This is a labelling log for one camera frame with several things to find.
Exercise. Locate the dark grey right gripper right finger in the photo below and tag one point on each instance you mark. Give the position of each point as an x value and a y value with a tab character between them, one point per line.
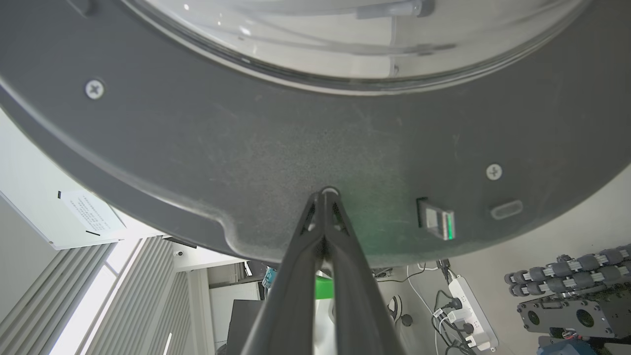
360	305

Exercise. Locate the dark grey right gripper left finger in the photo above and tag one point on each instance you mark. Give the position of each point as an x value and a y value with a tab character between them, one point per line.
291	296

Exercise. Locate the dark grey washing machine door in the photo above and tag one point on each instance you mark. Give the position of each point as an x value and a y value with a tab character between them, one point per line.
222	148

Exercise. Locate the black machine with grey rollers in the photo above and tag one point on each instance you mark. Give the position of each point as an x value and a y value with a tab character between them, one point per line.
572	296

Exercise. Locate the dark cabinet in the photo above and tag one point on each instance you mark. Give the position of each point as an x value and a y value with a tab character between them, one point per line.
244	325

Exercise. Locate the white power strip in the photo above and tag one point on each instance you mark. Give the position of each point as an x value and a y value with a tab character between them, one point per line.
468	298

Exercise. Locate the grey vertical window blind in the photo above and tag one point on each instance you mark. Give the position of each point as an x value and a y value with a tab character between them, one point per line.
143	296
54	291

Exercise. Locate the white printed paper note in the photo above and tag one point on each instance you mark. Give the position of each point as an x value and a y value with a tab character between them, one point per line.
91	212

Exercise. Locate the white board panel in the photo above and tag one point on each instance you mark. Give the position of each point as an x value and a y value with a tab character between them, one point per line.
29	182

